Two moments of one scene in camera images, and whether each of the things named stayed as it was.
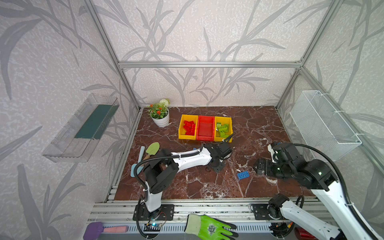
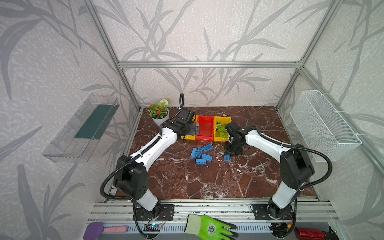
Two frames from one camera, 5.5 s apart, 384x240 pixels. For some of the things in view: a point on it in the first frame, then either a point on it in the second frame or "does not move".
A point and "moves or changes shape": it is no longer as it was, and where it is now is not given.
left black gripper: (225, 146) → (192, 129)
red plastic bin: (205, 128) does not move
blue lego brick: (243, 175) moves or changes shape
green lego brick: (222, 129) does not move
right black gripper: (262, 166) → (233, 147)
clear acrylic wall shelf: (76, 140) does not move
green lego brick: (222, 134) does not move
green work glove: (206, 227) does not move
